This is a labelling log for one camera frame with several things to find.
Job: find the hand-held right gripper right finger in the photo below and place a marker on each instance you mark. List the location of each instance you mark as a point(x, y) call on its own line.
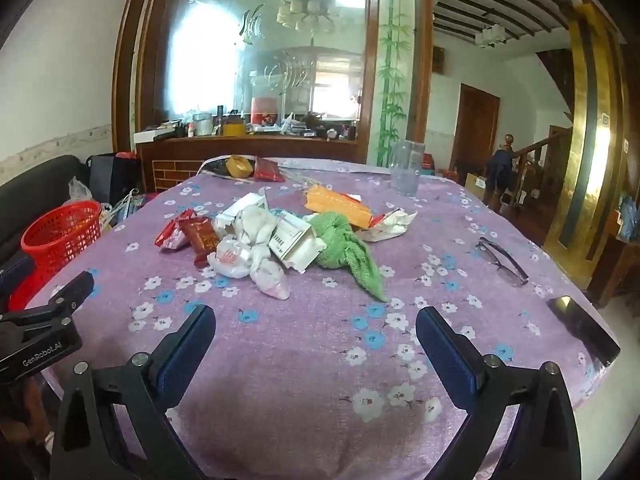
point(450, 355)

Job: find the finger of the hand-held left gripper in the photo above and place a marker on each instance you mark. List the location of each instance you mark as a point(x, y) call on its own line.
point(75, 287)
point(15, 269)

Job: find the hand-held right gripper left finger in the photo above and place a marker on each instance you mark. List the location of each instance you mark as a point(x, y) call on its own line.
point(182, 355)

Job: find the red plastic mesh basket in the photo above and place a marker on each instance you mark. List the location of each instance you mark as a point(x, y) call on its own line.
point(60, 235)

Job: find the red white snack packet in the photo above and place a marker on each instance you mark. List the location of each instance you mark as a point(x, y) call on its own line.
point(167, 235)

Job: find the white plastic bag red print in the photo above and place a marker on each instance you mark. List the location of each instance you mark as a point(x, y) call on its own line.
point(227, 257)

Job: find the dark red snack packet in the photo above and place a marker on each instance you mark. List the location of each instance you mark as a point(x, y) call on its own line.
point(200, 237)

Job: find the white plastic bags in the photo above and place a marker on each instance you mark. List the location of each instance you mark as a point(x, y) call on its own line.
point(260, 240)

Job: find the green cloth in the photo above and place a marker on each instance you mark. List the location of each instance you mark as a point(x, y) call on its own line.
point(345, 250)

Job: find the small white carton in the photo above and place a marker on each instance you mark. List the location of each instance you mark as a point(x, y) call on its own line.
point(240, 210)

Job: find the white barcode medicine box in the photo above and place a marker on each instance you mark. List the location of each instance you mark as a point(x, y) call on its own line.
point(292, 240)

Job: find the orange cardboard box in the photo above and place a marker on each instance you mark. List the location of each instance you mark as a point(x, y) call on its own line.
point(335, 205)

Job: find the black leather sofa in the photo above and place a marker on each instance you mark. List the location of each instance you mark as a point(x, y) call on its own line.
point(30, 185)

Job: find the clear plastic bag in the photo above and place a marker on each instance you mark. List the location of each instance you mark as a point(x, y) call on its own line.
point(80, 190)

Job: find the dark framed eyeglasses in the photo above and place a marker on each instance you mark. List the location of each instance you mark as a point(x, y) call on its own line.
point(505, 260)

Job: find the navy shopping bag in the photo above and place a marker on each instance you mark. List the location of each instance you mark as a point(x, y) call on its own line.
point(112, 177)

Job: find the purple floral tablecloth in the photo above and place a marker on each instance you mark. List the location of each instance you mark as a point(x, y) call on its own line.
point(310, 360)

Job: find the black smartphone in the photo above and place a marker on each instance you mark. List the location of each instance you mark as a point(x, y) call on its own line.
point(582, 327)

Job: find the flat white box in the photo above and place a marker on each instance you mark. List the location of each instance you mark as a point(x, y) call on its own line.
point(150, 136)

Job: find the wooden brick pattern cabinet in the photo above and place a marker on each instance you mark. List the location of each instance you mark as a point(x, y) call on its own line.
point(200, 155)

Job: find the clear plastic cup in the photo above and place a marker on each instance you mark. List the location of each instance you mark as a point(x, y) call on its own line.
point(406, 170)

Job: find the dark hanging jacket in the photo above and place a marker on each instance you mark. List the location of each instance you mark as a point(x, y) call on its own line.
point(500, 170)

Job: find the brown tape roll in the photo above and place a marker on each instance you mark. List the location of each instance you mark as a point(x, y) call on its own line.
point(237, 166)

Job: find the flat red packet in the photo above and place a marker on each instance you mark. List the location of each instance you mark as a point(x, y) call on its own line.
point(267, 170)

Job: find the white metal pot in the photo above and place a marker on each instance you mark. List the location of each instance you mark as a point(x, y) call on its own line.
point(202, 125)

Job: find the pale plastic strips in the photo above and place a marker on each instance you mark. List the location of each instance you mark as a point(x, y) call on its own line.
point(300, 180)

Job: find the wooden stair railing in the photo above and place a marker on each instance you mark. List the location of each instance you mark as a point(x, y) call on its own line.
point(545, 160)

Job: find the wooden door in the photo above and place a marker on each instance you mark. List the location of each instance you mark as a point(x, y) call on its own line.
point(475, 130)

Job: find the golden pillar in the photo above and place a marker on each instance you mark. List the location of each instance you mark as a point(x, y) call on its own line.
point(585, 160)

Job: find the red gift box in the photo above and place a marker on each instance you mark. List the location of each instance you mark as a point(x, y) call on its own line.
point(265, 110)

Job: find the etched glass partition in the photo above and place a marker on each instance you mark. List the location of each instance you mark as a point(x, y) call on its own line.
point(225, 50)

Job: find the bamboo painted panel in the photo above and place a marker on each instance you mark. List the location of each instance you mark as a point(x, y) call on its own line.
point(395, 60)

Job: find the white ceiling lamp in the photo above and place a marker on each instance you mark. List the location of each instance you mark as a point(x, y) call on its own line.
point(490, 36)

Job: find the small wall frame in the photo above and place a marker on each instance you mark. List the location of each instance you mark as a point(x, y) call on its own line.
point(438, 60)

